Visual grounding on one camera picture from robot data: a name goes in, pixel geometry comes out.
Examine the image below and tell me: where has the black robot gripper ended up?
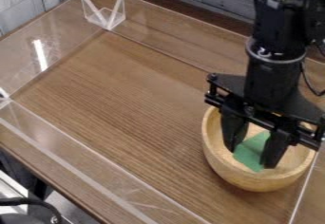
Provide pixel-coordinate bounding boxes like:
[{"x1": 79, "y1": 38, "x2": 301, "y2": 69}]
[{"x1": 205, "y1": 56, "x2": 325, "y2": 169}]

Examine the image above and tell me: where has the green rectangular block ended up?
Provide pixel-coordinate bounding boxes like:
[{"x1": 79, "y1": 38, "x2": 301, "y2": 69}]
[{"x1": 233, "y1": 131, "x2": 270, "y2": 173}]

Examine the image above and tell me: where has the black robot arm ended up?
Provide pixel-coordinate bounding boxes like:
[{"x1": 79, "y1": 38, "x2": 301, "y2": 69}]
[{"x1": 205, "y1": 0, "x2": 325, "y2": 169}]

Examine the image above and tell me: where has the brown wooden bowl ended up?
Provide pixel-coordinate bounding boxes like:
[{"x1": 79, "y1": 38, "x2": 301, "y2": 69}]
[{"x1": 202, "y1": 107, "x2": 316, "y2": 192}]

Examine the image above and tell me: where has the black cable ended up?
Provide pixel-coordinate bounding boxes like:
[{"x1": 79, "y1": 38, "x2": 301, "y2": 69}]
[{"x1": 298, "y1": 41, "x2": 325, "y2": 98}]

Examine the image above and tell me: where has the clear acrylic tray wall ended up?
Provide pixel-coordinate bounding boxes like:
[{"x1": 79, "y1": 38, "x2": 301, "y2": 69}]
[{"x1": 0, "y1": 0, "x2": 325, "y2": 224}]

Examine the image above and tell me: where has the clear acrylic corner bracket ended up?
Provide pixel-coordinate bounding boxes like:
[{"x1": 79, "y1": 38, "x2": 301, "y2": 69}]
[{"x1": 82, "y1": 0, "x2": 126, "y2": 30}]

